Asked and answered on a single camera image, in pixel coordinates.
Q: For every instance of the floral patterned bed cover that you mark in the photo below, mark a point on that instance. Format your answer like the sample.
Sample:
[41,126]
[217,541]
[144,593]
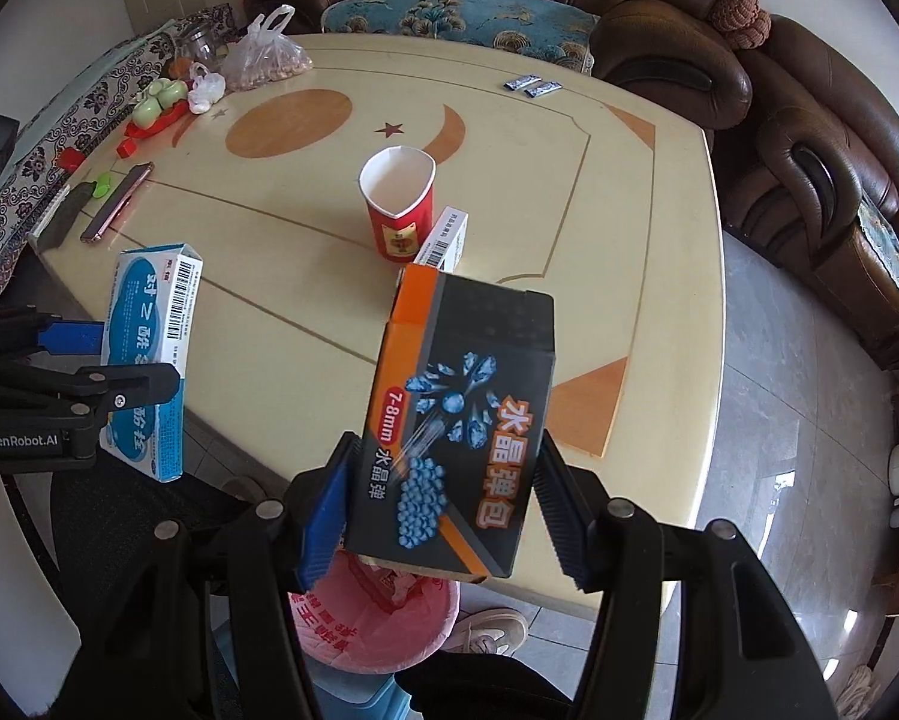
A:
[37,157]

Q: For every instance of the beige wooden coffee table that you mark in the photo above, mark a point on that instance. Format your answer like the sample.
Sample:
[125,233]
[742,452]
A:
[629,300]

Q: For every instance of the small white plastic bag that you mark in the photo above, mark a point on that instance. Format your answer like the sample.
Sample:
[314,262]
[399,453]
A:
[205,94]

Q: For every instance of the white shoe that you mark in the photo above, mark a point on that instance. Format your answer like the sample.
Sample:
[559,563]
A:
[487,630]

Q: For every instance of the black and orange cardboard box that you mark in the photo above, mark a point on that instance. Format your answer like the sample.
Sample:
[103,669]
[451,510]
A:
[457,390]

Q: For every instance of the pink lined waste bin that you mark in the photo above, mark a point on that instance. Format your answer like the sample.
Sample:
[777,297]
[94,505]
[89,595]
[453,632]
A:
[389,630]

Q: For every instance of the red plastic tray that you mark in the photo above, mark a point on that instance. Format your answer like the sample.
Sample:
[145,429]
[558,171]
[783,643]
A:
[157,127]

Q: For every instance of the red paper cup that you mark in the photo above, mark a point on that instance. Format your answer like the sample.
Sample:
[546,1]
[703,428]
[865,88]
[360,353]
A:
[393,236]

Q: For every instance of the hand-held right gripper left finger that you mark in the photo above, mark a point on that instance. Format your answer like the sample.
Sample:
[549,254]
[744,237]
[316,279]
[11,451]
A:
[329,517]

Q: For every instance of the blue and white medicine box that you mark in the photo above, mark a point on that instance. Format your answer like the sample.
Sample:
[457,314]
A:
[157,300]

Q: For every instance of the glass teapot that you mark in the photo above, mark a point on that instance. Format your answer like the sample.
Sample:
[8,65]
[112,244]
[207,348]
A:
[198,41]

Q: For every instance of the small white barcode box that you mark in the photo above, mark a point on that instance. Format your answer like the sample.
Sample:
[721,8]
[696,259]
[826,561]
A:
[445,236]

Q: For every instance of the rose gold smartphone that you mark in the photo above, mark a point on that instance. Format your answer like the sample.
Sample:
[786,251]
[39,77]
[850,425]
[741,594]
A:
[115,202]

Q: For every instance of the blue armchair seat cover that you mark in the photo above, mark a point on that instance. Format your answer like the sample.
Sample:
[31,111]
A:
[888,247]

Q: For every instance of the blue floral sofa cover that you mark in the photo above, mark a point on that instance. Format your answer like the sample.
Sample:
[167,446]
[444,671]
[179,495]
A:
[449,15]

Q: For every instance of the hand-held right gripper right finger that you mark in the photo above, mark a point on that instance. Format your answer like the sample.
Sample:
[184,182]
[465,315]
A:
[562,517]

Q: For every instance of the brown leather armchair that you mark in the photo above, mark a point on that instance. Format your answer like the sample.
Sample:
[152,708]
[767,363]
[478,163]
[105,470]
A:
[816,165]

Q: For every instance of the small blue sachet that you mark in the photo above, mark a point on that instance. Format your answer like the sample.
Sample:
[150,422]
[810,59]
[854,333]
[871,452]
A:
[541,90]
[520,82]

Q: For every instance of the white remote control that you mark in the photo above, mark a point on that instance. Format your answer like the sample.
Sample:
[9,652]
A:
[37,235]

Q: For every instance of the small green plastic cap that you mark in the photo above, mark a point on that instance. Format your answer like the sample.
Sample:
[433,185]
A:
[102,185]

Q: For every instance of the teal blanket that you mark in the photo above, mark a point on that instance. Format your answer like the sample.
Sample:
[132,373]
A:
[112,82]

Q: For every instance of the clear plastic bag of nuts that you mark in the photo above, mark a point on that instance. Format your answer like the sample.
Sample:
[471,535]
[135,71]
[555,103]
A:
[269,60]

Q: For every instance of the brown leather sofa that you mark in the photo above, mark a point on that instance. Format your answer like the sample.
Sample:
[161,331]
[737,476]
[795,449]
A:
[659,52]

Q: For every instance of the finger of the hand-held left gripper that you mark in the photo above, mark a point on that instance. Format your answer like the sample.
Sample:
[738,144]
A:
[74,337]
[142,384]

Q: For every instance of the pink knitted cushion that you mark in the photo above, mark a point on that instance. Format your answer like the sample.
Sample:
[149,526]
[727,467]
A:
[730,0]
[755,31]

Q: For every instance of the green teacup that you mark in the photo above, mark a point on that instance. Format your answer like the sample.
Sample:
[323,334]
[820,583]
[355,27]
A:
[174,92]
[148,112]
[151,94]

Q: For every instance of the person's right leg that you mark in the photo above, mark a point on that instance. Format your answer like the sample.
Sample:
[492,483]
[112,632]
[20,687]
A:
[479,690]

